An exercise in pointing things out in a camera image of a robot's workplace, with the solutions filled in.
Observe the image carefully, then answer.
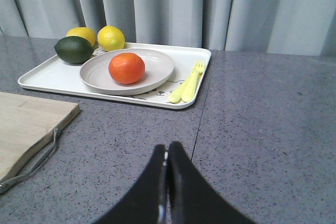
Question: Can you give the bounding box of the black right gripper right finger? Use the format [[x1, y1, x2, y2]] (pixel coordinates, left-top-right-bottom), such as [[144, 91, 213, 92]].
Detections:
[[168, 141, 254, 223]]

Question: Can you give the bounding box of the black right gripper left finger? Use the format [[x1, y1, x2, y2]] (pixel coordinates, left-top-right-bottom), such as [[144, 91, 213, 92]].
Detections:
[[95, 144, 166, 223]]

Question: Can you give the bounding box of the beige round plate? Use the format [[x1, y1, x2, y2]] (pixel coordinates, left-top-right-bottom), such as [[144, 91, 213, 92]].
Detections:
[[80, 49, 174, 96]]

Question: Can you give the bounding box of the orange mandarin fruit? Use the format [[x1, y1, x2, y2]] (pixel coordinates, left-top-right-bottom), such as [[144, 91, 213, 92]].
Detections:
[[108, 52, 145, 84]]

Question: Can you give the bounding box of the yellow-green plastic knife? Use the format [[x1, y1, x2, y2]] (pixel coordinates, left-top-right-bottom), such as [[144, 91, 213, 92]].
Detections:
[[168, 77, 191, 103]]

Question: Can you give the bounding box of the yellow-green plastic fork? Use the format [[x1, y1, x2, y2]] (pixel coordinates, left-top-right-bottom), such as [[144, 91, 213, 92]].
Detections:
[[181, 61, 205, 102]]

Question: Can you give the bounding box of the wooden cutting board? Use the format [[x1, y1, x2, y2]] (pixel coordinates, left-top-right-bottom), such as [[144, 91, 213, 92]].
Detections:
[[1, 92, 80, 182]]

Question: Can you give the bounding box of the dark green lime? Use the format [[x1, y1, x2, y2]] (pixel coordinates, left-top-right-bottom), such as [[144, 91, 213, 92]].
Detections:
[[54, 36, 94, 65]]

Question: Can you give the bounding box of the yellow lemon right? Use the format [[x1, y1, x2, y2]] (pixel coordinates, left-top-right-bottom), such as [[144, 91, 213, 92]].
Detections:
[[98, 26, 125, 51]]

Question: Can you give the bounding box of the yellow lemon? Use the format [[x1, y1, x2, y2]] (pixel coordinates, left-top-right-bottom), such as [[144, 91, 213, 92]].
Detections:
[[98, 26, 125, 51], [66, 27, 97, 48]]

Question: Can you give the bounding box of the yellow lemon left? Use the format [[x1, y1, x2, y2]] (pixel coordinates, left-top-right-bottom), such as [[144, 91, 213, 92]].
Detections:
[[66, 27, 97, 48]]

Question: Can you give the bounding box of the grey curtain backdrop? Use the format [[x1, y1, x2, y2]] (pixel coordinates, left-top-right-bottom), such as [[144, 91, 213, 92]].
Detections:
[[1, 0, 335, 57]]

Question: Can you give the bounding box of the metal cutting board handle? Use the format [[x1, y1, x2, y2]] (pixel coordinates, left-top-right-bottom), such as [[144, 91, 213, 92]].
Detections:
[[1, 128, 61, 195]]

